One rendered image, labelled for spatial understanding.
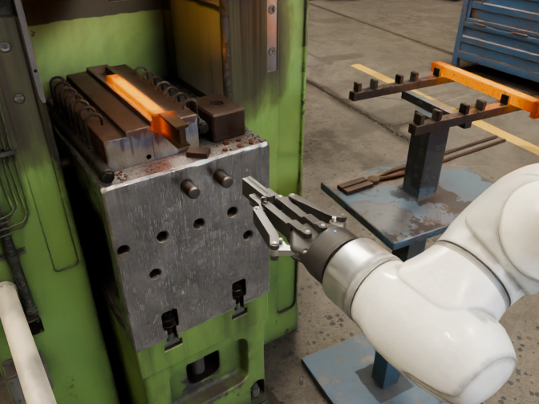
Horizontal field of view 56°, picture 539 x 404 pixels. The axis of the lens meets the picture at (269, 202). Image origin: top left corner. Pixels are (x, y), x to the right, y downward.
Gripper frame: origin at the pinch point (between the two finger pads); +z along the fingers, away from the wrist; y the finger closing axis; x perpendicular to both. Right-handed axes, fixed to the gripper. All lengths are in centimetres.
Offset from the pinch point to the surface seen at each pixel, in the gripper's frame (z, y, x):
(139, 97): 47.0, -0.5, 1.0
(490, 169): 87, 214, -100
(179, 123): 26.8, -0.3, 2.1
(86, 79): 71, -5, -1
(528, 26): 166, 350, -52
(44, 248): 49, -27, -30
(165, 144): 35.2, -0.3, -5.6
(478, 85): 11, 67, 1
